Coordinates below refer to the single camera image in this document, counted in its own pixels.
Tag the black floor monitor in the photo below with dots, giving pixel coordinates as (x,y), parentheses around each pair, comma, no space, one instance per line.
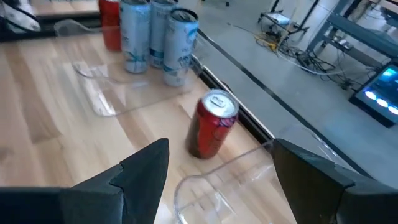
(379,93)

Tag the low black equipment cart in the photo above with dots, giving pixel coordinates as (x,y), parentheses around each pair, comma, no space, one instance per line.
(276,18)

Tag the white Celsius can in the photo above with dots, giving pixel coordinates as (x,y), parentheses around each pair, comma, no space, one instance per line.
(135,37)
(158,31)
(178,46)

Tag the red Coke Zero can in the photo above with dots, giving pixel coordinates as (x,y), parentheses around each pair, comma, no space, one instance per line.
(208,130)
(109,18)

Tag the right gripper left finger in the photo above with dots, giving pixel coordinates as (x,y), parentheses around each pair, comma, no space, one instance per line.
(93,202)

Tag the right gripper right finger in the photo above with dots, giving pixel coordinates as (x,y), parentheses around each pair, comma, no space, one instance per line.
(335,202)

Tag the clear plastic bin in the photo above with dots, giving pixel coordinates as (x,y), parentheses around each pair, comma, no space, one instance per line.
(233,193)
(102,93)

